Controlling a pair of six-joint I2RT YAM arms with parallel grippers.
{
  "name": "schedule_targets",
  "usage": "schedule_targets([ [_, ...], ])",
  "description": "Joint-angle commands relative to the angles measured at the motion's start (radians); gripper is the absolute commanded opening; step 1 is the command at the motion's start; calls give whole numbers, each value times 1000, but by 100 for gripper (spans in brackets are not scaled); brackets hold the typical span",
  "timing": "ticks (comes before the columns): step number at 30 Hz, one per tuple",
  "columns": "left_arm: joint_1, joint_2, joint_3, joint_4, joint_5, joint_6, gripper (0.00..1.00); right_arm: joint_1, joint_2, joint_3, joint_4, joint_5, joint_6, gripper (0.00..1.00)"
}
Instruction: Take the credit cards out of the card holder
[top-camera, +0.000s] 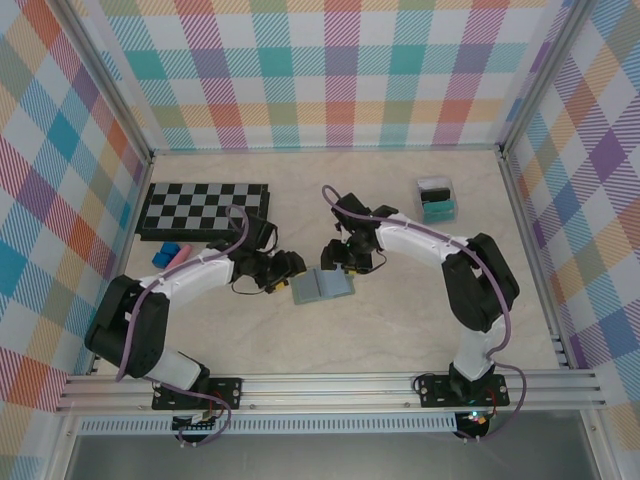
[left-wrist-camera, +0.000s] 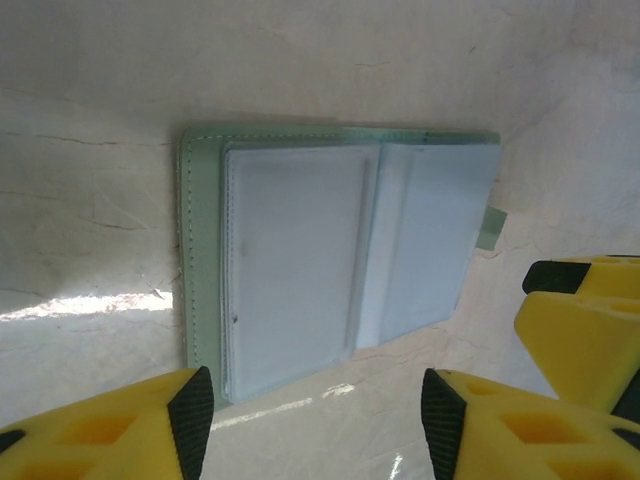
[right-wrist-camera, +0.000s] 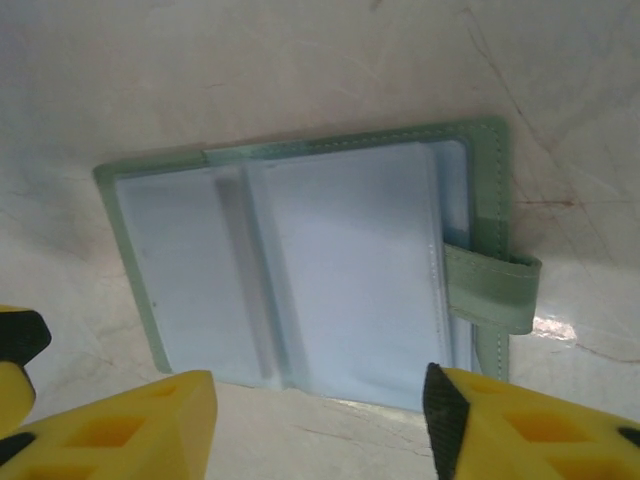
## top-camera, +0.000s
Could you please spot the teal box with contents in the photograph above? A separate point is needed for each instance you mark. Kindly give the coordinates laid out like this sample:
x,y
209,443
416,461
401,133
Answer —
x,y
452,197

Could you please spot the rear aluminium frame rail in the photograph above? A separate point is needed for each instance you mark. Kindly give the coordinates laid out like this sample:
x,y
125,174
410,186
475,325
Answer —
x,y
325,148

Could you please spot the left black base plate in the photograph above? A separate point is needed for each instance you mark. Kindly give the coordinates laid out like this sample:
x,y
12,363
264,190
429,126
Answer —
x,y
225,392

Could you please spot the left aluminium frame post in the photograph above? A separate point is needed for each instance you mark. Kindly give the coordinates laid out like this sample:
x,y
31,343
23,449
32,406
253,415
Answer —
x,y
107,82

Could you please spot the teal card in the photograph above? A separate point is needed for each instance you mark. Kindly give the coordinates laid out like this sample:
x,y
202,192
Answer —
x,y
440,210

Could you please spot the right black wrist camera box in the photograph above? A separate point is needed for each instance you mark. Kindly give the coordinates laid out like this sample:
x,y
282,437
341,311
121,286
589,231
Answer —
x,y
334,254

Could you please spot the long aluminium mounting rail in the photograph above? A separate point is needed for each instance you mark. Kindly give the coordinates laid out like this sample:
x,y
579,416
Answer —
x,y
325,392

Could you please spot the right aluminium frame post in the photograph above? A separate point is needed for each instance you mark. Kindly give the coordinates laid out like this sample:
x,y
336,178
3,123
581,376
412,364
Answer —
x,y
547,75

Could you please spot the green leather card holder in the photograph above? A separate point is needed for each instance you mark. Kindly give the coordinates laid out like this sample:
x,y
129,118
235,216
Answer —
x,y
310,290

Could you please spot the left black wrist camera box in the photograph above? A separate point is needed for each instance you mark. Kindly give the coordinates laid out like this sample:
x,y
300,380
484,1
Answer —
x,y
294,262

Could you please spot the pink cylinder stick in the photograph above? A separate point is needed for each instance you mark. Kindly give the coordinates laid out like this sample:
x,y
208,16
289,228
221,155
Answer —
x,y
181,255

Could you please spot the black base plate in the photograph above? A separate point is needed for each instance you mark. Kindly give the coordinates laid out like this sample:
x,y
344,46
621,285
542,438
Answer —
x,y
225,392
435,392

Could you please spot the left small circuit board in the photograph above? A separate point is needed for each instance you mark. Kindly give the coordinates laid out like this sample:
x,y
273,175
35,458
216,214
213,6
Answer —
x,y
197,425

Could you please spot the grey metal panel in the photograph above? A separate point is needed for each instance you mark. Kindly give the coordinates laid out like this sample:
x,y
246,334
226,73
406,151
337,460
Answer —
x,y
325,457

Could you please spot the right aluminium side rail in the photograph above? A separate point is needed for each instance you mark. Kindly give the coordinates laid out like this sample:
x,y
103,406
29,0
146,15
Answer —
x,y
515,195

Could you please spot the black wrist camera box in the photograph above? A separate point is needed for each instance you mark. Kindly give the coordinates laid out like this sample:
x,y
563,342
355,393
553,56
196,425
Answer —
x,y
294,262
334,254

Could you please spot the right small circuit board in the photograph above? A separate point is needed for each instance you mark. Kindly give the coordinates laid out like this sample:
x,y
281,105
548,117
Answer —
x,y
477,419

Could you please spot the small circuit board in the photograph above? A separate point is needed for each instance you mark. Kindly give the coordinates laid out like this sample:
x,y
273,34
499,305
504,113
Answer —
x,y
197,425
477,419

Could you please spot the black grey chessboard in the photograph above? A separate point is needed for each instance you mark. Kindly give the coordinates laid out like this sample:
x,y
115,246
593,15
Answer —
x,y
200,200

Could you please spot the aluminium frame post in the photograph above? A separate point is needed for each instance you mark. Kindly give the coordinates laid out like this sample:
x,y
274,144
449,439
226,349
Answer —
x,y
107,82
547,75

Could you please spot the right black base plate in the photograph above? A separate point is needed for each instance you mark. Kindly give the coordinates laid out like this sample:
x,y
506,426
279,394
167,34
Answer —
x,y
435,392

